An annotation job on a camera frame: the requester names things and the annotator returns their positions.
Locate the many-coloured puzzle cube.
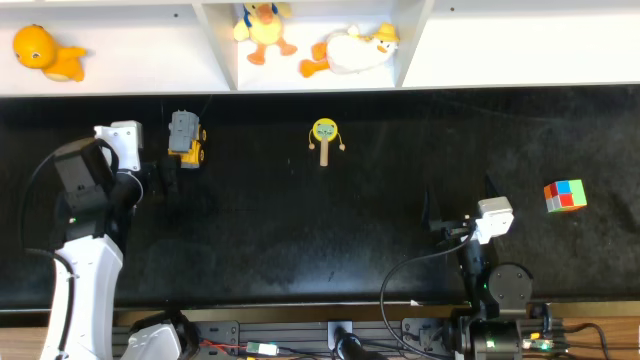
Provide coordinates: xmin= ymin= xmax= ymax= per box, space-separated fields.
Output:
xmin=543 ymin=179 xmax=588 ymax=214

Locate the white shelf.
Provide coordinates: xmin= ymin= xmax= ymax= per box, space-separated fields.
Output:
xmin=0 ymin=0 xmax=640 ymax=98

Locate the yellow plush duck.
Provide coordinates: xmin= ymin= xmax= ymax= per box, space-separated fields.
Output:
xmin=232 ymin=2 xmax=299 ymax=67

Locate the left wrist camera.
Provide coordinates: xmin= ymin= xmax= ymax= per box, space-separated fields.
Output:
xmin=93 ymin=119 xmax=145 ymax=173

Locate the white plush duck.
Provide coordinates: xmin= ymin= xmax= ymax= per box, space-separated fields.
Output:
xmin=298 ymin=21 xmax=401 ymax=79

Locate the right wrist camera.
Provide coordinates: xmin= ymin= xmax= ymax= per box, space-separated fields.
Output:
xmin=473 ymin=195 xmax=516 ymax=246

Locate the mounting rail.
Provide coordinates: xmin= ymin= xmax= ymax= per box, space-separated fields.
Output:
xmin=112 ymin=305 xmax=610 ymax=360

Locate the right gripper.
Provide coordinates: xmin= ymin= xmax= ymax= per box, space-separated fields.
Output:
xmin=420 ymin=171 xmax=501 ymax=242

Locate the black cable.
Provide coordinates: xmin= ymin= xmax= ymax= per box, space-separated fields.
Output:
xmin=379 ymin=232 xmax=477 ymax=359
xmin=18 ymin=144 xmax=66 ymax=261

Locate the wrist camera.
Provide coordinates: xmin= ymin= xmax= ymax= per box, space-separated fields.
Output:
xmin=473 ymin=195 xmax=516 ymax=246
xmin=93 ymin=119 xmax=145 ymax=173

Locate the orange dragon toy figure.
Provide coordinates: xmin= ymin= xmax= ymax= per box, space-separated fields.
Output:
xmin=12 ymin=23 xmax=88 ymax=83

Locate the grey and yellow toy truck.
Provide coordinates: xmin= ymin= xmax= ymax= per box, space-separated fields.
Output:
xmin=167 ymin=109 xmax=208 ymax=170

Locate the yellow wooden rattle drum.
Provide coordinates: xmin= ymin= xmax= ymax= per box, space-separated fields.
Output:
xmin=307 ymin=117 xmax=347 ymax=168

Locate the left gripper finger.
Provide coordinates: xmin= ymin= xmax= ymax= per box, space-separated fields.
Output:
xmin=158 ymin=156 xmax=181 ymax=199

